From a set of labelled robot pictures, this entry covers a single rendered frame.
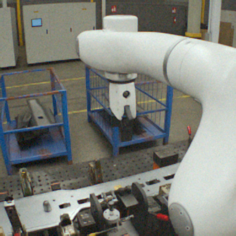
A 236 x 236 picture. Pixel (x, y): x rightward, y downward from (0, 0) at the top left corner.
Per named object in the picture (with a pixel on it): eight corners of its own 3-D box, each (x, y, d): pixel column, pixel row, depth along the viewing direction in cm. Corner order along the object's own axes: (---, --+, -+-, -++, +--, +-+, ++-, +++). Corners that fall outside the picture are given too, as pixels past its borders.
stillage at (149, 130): (87, 121, 423) (84, 64, 383) (131, 114, 450) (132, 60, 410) (114, 158, 322) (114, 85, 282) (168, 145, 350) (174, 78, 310)
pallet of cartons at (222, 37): (234, 47, 1292) (236, 23, 1236) (224, 47, 1262) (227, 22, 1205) (218, 43, 1391) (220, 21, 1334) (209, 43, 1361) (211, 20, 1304)
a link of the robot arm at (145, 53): (126, 101, 39) (73, 63, 64) (205, 88, 45) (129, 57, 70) (126, 40, 35) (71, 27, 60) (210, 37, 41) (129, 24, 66)
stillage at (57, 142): (9, 131, 386) (-1, 73, 346) (58, 124, 411) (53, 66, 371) (8, 175, 284) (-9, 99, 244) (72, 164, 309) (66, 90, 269)
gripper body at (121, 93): (141, 78, 63) (140, 120, 68) (128, 69, 72) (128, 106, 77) (112, 81, 61) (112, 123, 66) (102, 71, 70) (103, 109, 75)
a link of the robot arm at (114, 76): (142, 69, 63) (142, 81, 64) (130, 62, 70) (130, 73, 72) (109, 72, 60) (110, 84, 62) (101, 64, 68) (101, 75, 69)
